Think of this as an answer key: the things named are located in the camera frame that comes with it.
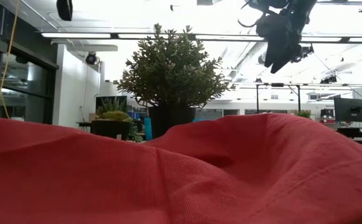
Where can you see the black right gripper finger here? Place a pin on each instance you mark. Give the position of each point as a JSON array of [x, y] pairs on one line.
[[271, 54], [288, 57]]

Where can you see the black ceiling spotlight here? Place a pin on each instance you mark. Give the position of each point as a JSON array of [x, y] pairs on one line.
[[307, 51], [328, 80]]

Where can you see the long ceiling light fixture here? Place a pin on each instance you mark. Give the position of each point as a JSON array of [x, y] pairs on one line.
[[75, 35]]

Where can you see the small background plant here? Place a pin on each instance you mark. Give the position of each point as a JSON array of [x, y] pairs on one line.
[[303, 114]]

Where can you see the black computer monitor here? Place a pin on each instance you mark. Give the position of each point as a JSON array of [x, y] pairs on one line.
[[350, 109], [100, 99]]

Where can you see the bushy potted plant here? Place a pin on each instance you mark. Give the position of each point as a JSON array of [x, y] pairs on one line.
[[171, 71]]

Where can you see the dark office desk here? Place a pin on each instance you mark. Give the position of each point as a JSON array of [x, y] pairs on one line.
[[355, 133]]

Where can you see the potted succulent plant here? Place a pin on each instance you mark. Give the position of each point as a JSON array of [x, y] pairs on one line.
[[114, 115]]

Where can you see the red cloth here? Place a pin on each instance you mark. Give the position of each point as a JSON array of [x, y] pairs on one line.
[[168, 186]]

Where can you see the black metal frame stand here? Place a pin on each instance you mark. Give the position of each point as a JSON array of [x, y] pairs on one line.
[[277, 84]]

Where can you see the round security camera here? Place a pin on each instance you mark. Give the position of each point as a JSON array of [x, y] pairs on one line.
[[91, 58]]

